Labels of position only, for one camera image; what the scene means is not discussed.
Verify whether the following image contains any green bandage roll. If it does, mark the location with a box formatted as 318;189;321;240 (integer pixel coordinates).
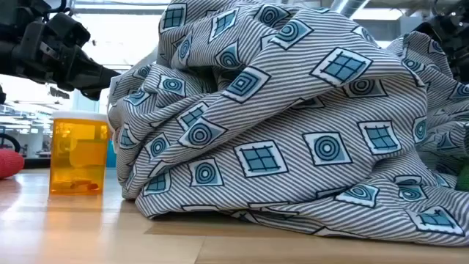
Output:
455;164;469;192

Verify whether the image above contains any white building pillar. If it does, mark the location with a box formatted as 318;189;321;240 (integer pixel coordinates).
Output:
71;88;100;113

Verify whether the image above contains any orange pill bottle white cap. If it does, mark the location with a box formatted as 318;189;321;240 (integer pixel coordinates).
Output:
48;111;111;197

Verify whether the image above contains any silver ventilation duct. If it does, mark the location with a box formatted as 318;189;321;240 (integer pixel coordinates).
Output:
328;0;366;18

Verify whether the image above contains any grey striped patterned gown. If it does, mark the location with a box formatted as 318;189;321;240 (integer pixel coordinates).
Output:
107;0;469;247

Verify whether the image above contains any black cable loop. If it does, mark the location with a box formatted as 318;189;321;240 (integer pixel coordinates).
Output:
0;132;22;153

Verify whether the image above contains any teal plastic bin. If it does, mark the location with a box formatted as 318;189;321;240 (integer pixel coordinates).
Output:
106;139;118;169

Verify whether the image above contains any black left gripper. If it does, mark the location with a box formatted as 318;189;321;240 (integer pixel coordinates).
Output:
12;36;121;102

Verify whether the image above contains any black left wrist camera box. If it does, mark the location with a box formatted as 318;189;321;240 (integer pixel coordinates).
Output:
45;12;92;49

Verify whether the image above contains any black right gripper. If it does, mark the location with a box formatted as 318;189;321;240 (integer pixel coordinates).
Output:
413;12;469;84

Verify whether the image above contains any red elastic bandage roll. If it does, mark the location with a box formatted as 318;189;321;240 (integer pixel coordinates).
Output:
0;148;26;180

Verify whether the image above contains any black ceiling speaker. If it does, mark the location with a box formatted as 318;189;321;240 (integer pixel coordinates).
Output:
49;87;71;100

